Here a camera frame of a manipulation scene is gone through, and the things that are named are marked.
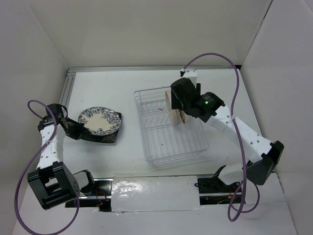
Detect blue floral white plate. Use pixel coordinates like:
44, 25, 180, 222
78, 106, 121, 136

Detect beige plate blue swirl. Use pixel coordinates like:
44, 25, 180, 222
165, 90, 178, 125

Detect brown rim floral bowl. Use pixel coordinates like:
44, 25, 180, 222
179, 109, 186, 124

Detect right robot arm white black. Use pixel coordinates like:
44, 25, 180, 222
171, 78, 284, 192

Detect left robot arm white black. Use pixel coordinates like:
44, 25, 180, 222
27, 103, 97, 210

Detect black square plate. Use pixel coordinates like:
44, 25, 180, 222
81, 112, 122, 144

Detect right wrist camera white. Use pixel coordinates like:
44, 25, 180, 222
180, 69, 198, 86

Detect white wire dish rack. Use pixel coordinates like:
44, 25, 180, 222
134, 87, 209, 165

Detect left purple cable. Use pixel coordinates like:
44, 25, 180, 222
15, 99, 80, 233

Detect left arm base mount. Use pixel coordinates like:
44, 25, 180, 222
79, 178, 113, 212

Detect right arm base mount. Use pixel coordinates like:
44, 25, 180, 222
194, 177, 240, 206

